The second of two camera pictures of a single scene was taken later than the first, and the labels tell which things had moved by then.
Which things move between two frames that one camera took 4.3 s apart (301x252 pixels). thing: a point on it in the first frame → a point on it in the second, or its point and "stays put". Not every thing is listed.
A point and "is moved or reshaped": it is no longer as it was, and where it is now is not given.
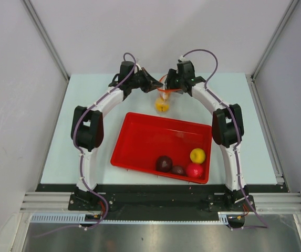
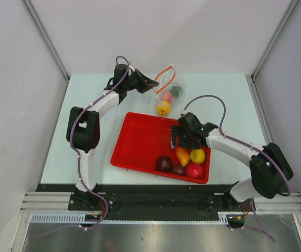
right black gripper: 172,75 → 177,130
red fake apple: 194,170 stays put
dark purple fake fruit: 164,164 stays put
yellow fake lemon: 197,155 stays put
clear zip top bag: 163,96 is moved or reshaped
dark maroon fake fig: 178,170 stays put
